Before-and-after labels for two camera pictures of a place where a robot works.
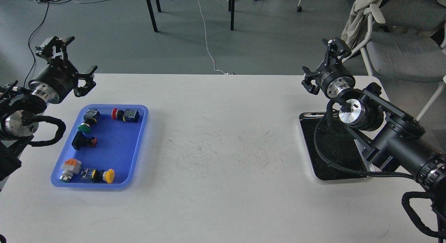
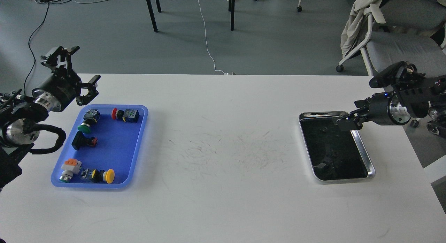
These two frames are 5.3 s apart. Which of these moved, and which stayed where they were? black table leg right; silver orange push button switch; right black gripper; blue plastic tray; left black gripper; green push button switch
Moved: left black gripper; right black gripper
Stayed: silver orange push button switch; blue plastic tray; black table leg right; green push button switch
